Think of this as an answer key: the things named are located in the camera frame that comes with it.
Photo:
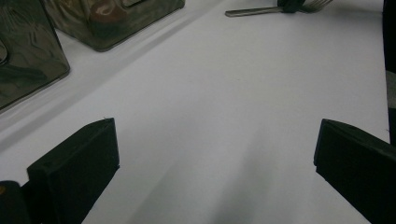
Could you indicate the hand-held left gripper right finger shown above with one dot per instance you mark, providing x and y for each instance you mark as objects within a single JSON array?
[{"x": 361, "y": 171}]

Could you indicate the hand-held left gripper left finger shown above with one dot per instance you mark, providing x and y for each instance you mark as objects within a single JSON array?
[{"x": 71, "y": 174}]

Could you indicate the smoky transparent plastic bin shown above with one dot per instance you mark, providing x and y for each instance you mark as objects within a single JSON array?
[
  {"x": 28, "y": 62},
  {"x": 140, "y": 21}
]

